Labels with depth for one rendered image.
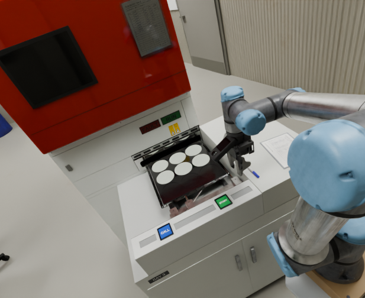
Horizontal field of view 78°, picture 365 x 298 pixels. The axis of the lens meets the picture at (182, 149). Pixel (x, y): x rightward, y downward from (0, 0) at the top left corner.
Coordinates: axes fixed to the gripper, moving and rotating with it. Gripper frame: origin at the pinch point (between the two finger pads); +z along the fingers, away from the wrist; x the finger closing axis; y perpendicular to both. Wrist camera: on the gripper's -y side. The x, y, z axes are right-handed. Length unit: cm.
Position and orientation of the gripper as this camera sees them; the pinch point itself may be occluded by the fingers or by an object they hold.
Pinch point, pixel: (235, 170)
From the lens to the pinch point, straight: 97.0
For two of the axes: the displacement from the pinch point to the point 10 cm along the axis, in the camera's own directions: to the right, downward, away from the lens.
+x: -3.4, -5.0, 8.0
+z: 2.3, 7.8, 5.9
